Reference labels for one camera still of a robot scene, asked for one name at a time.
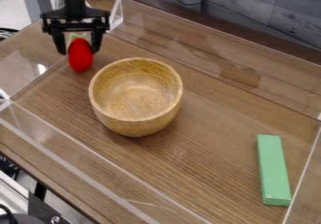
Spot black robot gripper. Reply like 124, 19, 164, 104
40, 7, 109, 54

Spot red plush strawberry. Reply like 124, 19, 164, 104
68, 33, 93, 72

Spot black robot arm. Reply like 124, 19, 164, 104
40, 0, 111, 54

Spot light wooden bowl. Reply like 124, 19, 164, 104
88, 57, 183, 137

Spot black clamp with bolt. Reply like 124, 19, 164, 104
28, 193, 71, 224

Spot green rectangular block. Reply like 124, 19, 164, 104
256, 134, 291, 206

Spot clear acrylic corner bracket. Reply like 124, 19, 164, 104
108, 0, 124, 32

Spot clear acrylic enclosure walls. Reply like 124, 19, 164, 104
0, 1, 321, 224

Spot black cable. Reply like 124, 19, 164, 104
0, 203, 20, 224

